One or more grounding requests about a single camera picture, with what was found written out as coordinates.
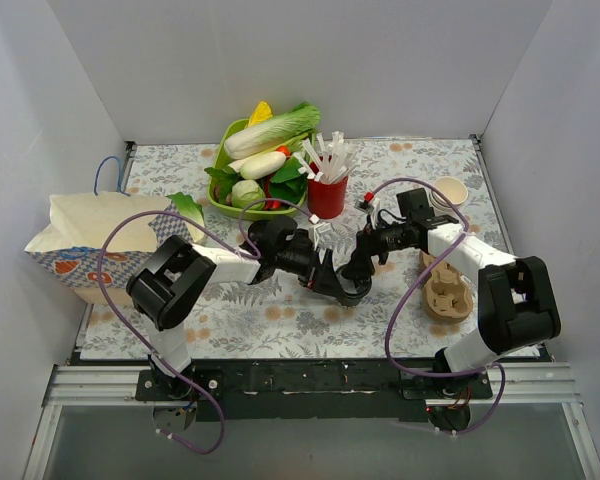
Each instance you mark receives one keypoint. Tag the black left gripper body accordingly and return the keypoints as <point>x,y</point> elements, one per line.
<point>318,273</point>

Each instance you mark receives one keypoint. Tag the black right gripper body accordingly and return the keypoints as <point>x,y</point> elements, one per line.
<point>362,261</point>

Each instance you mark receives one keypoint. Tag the black plastic cup lid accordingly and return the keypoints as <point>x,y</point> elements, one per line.
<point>357,290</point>

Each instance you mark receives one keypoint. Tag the black paper coffee cup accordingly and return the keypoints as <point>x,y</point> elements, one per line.
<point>355,297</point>

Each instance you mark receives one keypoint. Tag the stack of white paper cups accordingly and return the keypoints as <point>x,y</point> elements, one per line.
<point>451,188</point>

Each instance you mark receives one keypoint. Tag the patterned paper takeout bag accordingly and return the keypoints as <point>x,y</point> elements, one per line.
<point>103,237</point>

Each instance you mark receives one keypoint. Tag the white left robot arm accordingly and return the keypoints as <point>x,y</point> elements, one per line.
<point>169,283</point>

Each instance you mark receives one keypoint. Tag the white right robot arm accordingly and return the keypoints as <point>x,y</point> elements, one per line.
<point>516,307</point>

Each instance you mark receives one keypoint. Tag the floral table mat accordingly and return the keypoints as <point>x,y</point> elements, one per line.
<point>280,319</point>

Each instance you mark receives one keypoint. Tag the red straw holder cup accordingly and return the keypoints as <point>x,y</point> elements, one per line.
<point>327,200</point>

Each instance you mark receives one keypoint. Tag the toy round green cabbage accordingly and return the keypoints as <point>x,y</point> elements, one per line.
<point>244,192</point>

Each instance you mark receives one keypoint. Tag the brown cardboard cup carrier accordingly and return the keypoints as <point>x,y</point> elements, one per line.
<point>446,297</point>

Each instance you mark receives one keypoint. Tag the white wrapped straw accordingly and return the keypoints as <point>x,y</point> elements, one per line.
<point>331,163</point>

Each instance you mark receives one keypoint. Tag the toy white radish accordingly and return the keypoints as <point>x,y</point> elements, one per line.
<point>262,165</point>

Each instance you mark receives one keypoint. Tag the green vegetable basket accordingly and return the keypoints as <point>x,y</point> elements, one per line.
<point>267,183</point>

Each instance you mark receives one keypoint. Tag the toy napa cabbage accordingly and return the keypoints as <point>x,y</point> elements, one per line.
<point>272,132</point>

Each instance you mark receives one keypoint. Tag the toy yellow corn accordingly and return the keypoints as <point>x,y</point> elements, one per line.
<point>261,113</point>

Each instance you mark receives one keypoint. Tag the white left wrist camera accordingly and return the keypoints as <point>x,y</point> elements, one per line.
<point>319,231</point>

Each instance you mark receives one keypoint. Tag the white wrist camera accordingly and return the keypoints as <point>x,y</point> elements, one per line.
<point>319,231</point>
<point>369,205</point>

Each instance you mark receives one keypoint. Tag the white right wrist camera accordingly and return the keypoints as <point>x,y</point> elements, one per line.
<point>369,205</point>

